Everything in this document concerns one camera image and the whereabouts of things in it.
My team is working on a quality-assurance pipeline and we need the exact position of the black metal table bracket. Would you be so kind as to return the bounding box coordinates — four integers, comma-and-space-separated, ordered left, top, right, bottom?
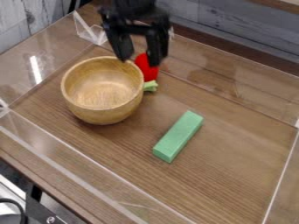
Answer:
25, 185, 76, 224

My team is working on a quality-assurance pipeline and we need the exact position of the clear acrylic enclosure panel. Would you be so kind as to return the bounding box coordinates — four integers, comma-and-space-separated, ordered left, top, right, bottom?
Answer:
0, 101, 193, 224

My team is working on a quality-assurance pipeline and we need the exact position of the green rectangular block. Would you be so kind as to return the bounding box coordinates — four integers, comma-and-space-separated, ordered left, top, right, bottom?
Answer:
153, 111, 204, 164

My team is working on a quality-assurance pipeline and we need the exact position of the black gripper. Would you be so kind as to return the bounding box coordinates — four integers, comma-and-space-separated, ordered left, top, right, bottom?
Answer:
97, 0, 170, 67

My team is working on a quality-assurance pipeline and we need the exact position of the light wooden bowl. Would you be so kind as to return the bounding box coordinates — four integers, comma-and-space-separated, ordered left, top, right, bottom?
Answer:
60, 56, 145, 125

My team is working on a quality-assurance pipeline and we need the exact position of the red plush strawberry toy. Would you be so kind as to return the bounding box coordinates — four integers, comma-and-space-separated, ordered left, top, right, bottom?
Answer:
134, 53, 158, 92

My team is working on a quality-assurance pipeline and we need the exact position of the black cable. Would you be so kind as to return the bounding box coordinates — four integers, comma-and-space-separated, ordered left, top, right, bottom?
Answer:
0, 198, 27, 224

